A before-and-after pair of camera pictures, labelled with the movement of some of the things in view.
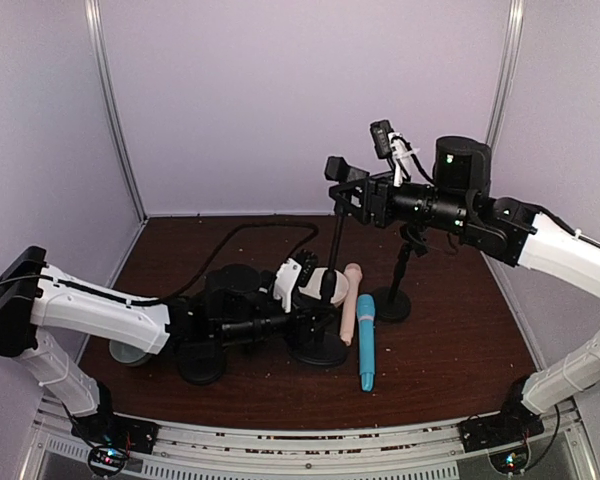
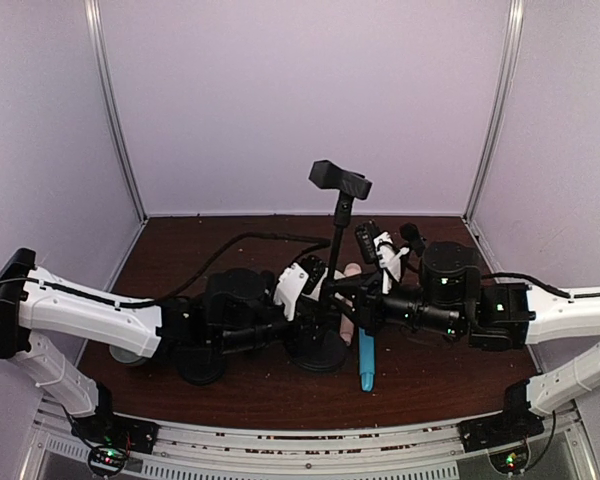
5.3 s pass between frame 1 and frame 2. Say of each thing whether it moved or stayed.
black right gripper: moved
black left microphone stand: stayed
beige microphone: stayed
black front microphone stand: moved
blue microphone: stayed
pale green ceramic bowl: stayed
